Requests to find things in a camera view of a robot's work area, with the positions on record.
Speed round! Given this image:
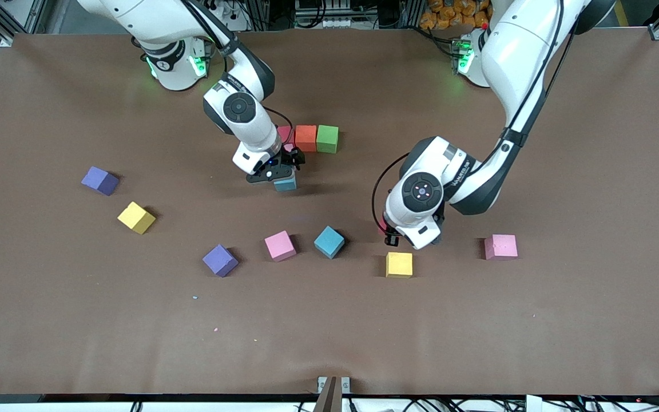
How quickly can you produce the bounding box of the orange foam cube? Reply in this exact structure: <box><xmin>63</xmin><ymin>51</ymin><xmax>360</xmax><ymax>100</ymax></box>
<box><xmin>295</xmin><ymin>125</ymin><xmax>317</xmax><ymax>152</ymax></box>

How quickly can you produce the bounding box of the green foam cube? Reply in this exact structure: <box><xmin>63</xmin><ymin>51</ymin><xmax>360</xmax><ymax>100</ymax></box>
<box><xmin>316</xmin><ymin>125</ymin><xmax>340</xmax><ymax>154</ymax></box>

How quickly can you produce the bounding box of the purple foam cube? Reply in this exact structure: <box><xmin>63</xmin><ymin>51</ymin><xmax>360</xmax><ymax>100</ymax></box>
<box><xmin>202</xmin><ymin>244</ymin><xmax>240</xmax><ymax>278</ymax></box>
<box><xmin>81</xmin><ymin>166</ymin><xmax>120</xmax><ymax>197</ymax></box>

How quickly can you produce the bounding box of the yellow foam cube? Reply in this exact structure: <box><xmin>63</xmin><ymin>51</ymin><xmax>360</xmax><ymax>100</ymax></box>
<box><xmin>386</xmin><ymin>252</ymin><xmax>414</xmax><ymax>279</ymax></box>
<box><xmin>117</xmin><ymin>201</ymin><xmax>157</xmax><ymax>235</ymax></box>

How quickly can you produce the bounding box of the brown paper table cover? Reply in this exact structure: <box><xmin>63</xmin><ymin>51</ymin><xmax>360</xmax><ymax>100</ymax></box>
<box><xmin>0</xmin><ymin>27</ymin><xmax>659</xmax><ymax>397</ymax></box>

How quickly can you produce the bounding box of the long white socket strip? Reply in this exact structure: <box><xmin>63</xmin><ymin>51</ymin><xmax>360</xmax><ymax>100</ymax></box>
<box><xmin>307</xmin><ymin>16</ymin><xmax>359</xmax><ymax>29</ymax></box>

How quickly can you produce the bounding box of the white power strip with plugs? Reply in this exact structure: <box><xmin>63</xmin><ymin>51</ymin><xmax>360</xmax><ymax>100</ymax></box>
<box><xmin>212</xmin><ymin>2</ymin><xmax>250</xmax><ymax>23</ymax></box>

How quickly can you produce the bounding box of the orange snack bag pile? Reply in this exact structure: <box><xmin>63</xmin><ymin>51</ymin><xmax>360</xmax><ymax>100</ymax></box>
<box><xmin>420</xmin><ymin>0</ymin><xmax>493</xmax><ymax>30</ymax></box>

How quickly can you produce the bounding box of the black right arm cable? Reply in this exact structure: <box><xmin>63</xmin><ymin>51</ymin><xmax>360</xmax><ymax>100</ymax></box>
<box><xmin>264</xmin><ymin>106</ymin><xmax>295</xmax><ymax>150</ymax></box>

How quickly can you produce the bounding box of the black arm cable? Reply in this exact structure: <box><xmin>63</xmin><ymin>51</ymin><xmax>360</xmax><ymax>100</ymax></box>
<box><xmin>264</xmin><ymin>106</ymin><xmax>295</xmax><ymax>150</ymax></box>
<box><xmin>371</xmin><ymin>0</ymin><xmax>565</xmax><ymax>232</ymax></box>

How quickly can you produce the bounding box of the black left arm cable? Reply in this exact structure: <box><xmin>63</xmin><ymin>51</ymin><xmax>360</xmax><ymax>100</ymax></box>
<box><xmin>371</xmin><ymin>0</ymin><xmax>565</xmax><ymax>232</ymax></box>

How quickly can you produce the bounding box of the metal bracket with wooden post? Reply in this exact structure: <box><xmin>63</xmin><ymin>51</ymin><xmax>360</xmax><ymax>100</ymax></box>
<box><xmin>317</xmin><ymin>375</ymin><xmax>351</xmax><ymax>412</ymax></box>

